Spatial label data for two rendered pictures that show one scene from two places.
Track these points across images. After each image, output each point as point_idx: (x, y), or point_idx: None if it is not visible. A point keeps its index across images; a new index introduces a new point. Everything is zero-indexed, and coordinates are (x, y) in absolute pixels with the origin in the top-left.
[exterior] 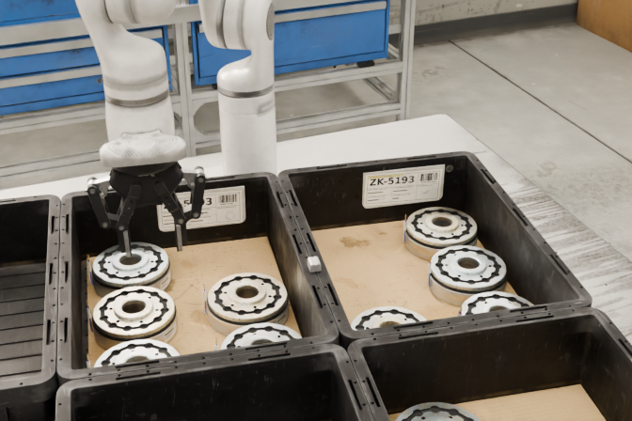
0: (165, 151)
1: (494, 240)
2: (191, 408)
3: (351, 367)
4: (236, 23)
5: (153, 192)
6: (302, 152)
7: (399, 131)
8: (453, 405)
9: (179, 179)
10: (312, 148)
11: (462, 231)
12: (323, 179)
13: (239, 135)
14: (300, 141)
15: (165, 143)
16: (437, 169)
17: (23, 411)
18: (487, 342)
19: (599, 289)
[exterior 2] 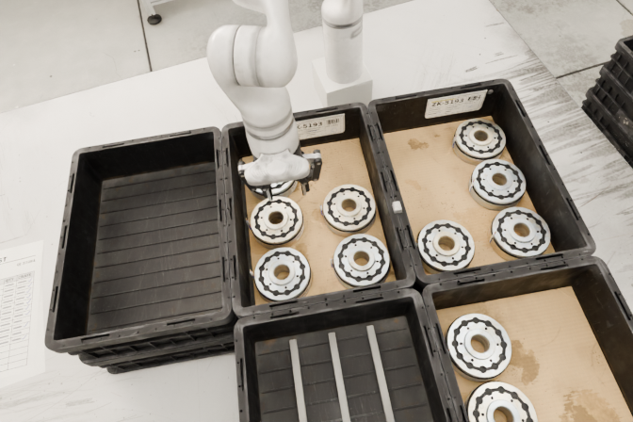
0: (293, 174)
1: (517, 153)
2: (318, 321)
3: (425, 313)
4: None
5: None
6: (375, 25)
7: (442, 2)
8: (488, 316)
9: None
10: (382, 20)
11: (495, 144)
12: (398, 105)
13: (337, 51)
14: (374, 14)
15: (293, 168)
16: (481, 93)
17: None
18: (517, 281)
19: (576, 157)
